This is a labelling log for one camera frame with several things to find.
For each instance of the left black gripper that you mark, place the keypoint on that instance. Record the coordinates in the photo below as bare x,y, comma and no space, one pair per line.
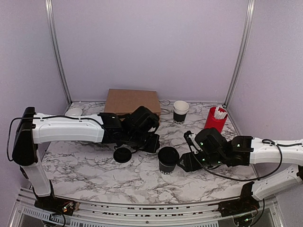
153,147

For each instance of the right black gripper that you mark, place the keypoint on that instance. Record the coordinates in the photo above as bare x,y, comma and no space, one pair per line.
191,164

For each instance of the stack of black cup lids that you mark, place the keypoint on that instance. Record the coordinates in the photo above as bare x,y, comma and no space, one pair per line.
122,155

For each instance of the stack of black paper cups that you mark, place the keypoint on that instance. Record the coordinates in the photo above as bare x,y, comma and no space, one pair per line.
180,110

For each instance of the single black paper cup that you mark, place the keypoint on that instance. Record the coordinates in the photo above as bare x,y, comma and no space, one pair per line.
166,170

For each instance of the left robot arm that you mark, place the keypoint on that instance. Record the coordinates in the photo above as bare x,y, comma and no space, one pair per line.
129,132

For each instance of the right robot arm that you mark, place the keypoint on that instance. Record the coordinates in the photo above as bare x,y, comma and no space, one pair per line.
209,150

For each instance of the brown paper bag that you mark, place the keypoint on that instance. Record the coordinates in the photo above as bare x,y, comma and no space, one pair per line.
125,101

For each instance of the red cup with sugar packets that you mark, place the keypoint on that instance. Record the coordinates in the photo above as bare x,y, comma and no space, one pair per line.
216,118

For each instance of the orange and white bowl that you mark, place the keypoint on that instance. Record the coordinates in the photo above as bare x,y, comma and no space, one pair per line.
74,112

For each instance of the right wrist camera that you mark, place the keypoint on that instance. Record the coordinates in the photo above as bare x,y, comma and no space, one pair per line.
189,136

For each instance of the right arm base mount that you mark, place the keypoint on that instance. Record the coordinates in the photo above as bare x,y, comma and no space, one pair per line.
244,203

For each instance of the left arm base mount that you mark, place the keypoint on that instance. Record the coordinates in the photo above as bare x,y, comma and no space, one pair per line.
56,204

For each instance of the front aluminium rail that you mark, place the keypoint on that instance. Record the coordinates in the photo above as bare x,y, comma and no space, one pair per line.
98,214

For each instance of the right aluminium frame post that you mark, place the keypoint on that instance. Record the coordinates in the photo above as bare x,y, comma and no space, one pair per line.
243,46

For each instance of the aluminium frame post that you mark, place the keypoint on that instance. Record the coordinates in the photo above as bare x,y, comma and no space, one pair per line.
56,49
243,46

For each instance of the left aluminium frame post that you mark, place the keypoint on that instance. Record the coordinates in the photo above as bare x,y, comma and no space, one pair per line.
56,49

